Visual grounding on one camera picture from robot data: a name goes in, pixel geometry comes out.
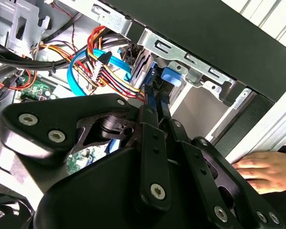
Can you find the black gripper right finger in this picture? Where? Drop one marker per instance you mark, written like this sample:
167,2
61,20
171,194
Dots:
197,164

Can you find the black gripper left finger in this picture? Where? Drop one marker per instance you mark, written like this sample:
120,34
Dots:
62,107

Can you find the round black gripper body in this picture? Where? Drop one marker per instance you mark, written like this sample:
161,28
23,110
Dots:
97,190

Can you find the hard disk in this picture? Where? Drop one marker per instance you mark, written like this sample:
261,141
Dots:
170,76

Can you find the person's bare hand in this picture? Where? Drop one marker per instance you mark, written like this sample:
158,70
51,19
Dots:
271,171

